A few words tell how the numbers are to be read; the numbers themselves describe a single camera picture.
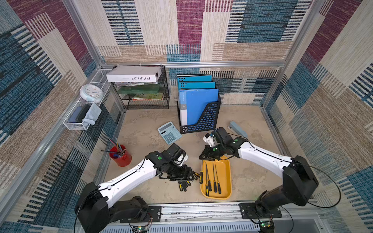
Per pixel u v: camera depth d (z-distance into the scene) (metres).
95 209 0.38
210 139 0.79
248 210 0.74
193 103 0.89
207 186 0.81
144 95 1.02
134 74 0.81
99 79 0.86
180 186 0.81
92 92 0.75
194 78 1.01
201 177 0.74
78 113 0.65
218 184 0.83
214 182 0.83
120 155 0.83
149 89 1.01
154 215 0.73
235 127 1.02
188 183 0.83
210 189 0.81
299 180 0.42
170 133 1.02
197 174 0.85
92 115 0.68
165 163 0.55
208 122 0.99
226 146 0.65
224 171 0.88
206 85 0.94
